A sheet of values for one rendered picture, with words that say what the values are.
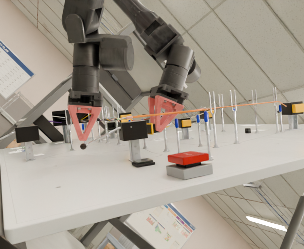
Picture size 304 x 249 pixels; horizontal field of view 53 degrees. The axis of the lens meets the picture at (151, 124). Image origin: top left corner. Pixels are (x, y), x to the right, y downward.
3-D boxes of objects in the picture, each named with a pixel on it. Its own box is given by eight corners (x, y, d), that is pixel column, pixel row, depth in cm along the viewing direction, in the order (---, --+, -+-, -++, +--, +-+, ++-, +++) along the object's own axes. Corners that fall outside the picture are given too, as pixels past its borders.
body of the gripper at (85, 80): (96, 104, 72) (98, 73, 72) (103, 102, 62) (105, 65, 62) (67, 103, 70) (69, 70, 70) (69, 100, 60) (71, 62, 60)
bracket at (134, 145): (128, 160, 72) (126, 139, 71) (138, 158, 72) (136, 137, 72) (133, 163, 67) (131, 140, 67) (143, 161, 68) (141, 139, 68)
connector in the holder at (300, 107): (302, 111, 97) (302, 103, 97) (306, 111, 95) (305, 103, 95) (292, 112, 97) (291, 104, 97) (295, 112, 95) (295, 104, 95)
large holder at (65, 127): (85, 139, 148) (82, 109, 147) (70, 143, 131) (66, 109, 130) (72, 140, 149) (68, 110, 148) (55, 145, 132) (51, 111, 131)
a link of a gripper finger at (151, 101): (163, 134, 76) (175, 99, 77) (173, 136, 69) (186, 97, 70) (138, 125, 74) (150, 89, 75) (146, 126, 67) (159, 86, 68)
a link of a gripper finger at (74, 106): (96, 140, 71) (98, 99, 71) (100, 142, 64) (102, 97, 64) (65, 139, 69) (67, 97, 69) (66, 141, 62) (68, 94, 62)
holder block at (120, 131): (119, 140, 71) (117, 122, 71) (143, 137, 72) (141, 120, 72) (123, 141, 67) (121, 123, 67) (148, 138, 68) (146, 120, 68)
